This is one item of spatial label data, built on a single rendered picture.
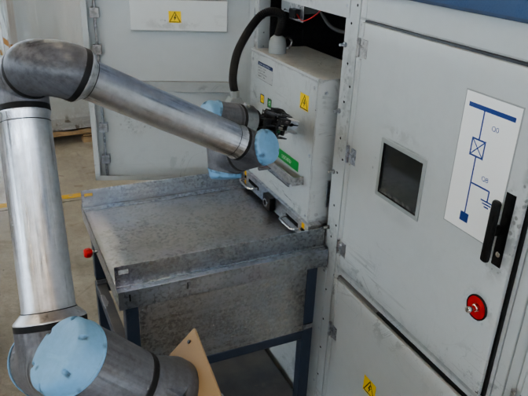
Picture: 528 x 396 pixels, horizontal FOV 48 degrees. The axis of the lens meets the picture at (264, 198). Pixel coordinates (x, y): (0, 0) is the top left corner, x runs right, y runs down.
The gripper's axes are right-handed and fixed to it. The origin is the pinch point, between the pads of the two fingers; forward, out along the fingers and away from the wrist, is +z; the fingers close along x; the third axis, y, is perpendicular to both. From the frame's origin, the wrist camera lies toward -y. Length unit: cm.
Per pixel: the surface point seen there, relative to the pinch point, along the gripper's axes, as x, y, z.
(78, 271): -123, -149, 15
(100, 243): -51, -28, -44
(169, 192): -40, -47, -8
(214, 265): -44, 6, -24
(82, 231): -117, -191, 36
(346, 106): 10.6, 20.4, -1.8
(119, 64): 2, -73, -23
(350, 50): 25.8, 19.7, -5.6
